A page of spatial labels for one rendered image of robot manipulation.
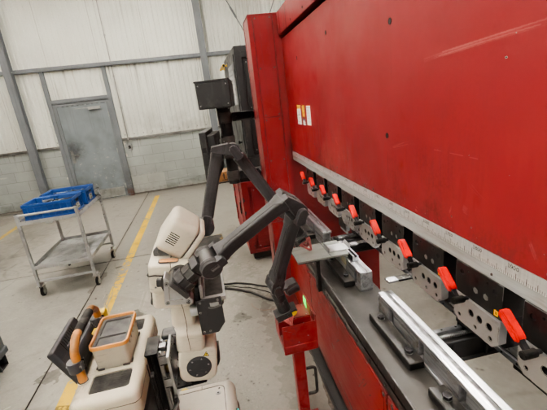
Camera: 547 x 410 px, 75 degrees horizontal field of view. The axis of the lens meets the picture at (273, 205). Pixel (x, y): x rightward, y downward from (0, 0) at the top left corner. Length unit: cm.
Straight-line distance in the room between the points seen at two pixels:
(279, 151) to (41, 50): 716
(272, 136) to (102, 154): 661
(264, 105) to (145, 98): 625
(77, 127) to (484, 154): 844
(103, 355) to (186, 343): 32
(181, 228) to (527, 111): 110
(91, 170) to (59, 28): 289
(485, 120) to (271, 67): 184
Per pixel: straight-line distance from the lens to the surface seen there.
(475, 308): 100
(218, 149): 161
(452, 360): 128
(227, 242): 128
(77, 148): 891
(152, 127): 858
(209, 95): 264
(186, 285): 131
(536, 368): 92
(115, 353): 166
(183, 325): 161
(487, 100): 86
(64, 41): 897
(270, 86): 252
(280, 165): 256
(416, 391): 130
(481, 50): 88
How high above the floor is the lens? 178
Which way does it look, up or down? 17 degrees down
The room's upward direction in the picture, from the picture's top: 7 degrees counter-clockwise
